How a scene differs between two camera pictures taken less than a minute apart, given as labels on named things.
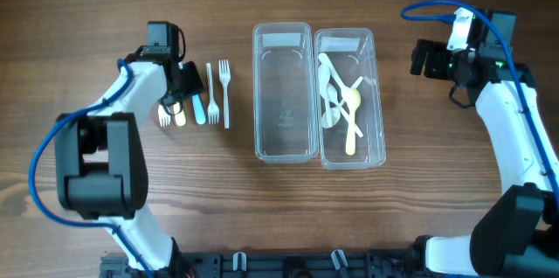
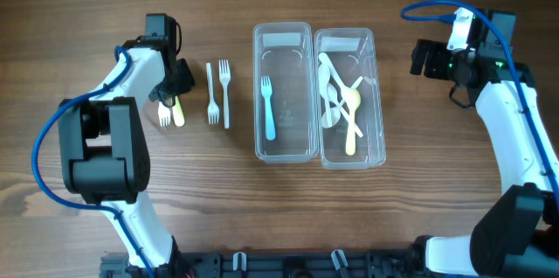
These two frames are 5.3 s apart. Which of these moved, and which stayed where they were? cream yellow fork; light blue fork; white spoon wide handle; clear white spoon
Moved: light blue fork
Stayed: cream yellow fork; white spoon wide handle; clear white spoon
